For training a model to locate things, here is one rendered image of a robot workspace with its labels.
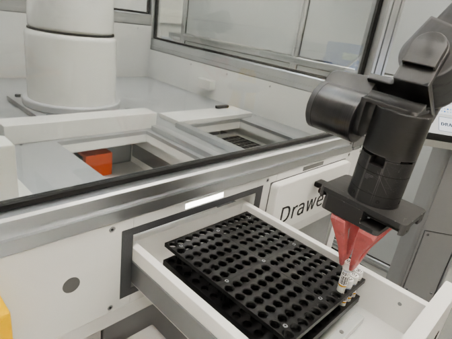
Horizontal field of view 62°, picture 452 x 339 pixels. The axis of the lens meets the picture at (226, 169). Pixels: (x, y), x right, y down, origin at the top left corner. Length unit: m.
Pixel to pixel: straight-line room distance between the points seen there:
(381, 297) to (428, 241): 0.92
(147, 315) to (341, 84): 0.46
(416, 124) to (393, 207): 0.10
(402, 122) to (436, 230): 1.11
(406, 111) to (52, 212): 0.38
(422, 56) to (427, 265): 1.21
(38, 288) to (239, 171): 0.33
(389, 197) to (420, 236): 1.06
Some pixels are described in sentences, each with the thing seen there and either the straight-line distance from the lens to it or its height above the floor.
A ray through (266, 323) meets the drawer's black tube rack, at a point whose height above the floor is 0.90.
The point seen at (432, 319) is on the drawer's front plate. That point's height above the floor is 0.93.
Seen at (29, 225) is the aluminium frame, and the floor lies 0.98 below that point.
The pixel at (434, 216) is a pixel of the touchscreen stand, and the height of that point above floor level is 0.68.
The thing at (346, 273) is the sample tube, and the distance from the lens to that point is 0.51.
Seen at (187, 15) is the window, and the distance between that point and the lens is 0.51.
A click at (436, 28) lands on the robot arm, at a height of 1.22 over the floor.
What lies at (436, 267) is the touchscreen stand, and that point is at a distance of 1.58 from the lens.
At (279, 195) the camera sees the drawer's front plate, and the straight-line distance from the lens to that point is 0.72.
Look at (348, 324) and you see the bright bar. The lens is 0.57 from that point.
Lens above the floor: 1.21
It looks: 22 degrees down
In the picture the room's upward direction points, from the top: 8 degrees clockwise
